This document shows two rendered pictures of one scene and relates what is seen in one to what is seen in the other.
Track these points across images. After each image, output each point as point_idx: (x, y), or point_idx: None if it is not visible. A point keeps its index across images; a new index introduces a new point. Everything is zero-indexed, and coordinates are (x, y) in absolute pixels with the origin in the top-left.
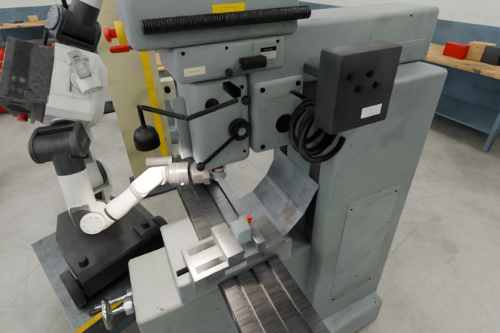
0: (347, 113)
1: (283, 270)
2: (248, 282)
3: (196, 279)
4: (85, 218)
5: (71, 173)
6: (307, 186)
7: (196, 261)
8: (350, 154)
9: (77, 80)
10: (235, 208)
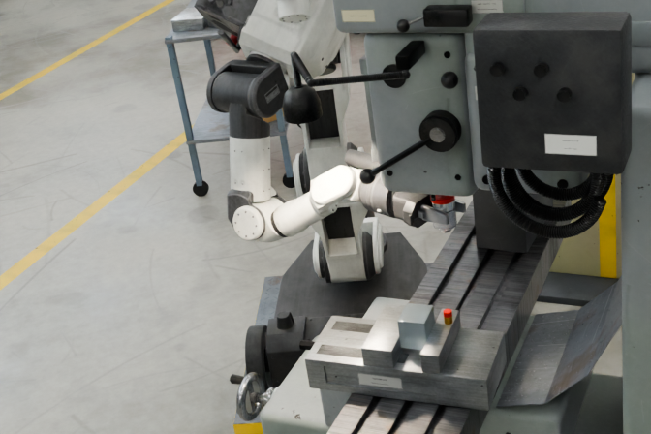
0: (511, 134)
1: (453, 431)
2: (386, 415)
3: (308, 357)
4: (239, 211)
5: (241, 137)
6: (619, 317)
7: (332, 339)
8: None
9: (277, 0)
10: (493, 314)
